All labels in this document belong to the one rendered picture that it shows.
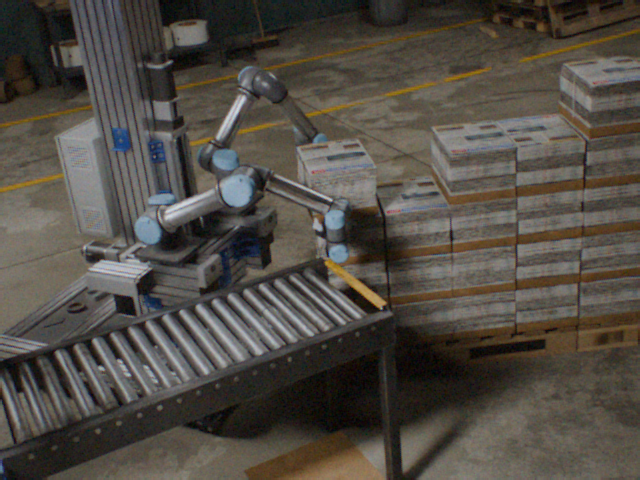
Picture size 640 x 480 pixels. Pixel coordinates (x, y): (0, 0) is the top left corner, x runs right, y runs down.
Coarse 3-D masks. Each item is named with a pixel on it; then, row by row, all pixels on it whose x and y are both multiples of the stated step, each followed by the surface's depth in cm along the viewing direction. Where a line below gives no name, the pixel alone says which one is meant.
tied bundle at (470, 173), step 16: (432, 144) 400; (432, 160) 405; (448, 160) 370; (464, 160) 368; (480, 160) 369; (496, 160) 369; (512, 160) 370; (448, 176) 374; (464, 176) 371; (480, 176) 372; (496, 176) 372; (512, 176) 373; (448, 192) 377; (464, 192) 374; (480, 192) 375
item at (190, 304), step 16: (288, 272) 342; (320, 272) 348; (224, 288) 334; (240, 288) 333; (256, 288) 336; (176, 304) 327; (192, 304) 326; (208, 304) 328; (128, 320) 320; (144, 320) 319; (160, 320) 321; (80, 336) 313; (96, 336) 312; (32, 352) 306; (48, 352) 305; (112, 352) 317; (0, 368) 299; (32, 368) 305; (80, 368) 313; (16, 384) 304
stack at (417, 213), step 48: (384, 192) 397; (432, 192) 392; (576, 192) 380; (384, 240) 383; (432, 240) 383; (576, 240) 389; (336, 288) 389; (384, 288) 391; (432, 288) 394; (576, 288) 400; (528, 336) 409; (576, 336) 411
